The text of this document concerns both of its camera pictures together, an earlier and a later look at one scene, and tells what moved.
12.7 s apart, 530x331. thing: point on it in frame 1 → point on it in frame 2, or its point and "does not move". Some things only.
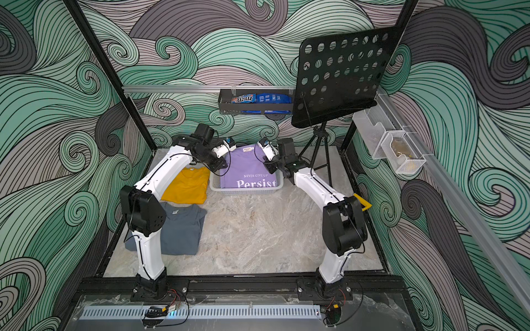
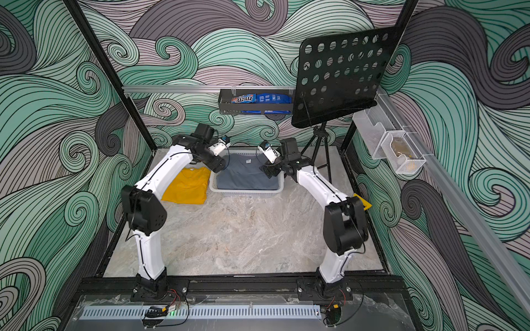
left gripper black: x=219 y=165 does not move
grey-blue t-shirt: x=181 y=232 → x=243 y=172
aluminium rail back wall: x=234 y=88 does not move
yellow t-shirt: x=189 y=185 does not move
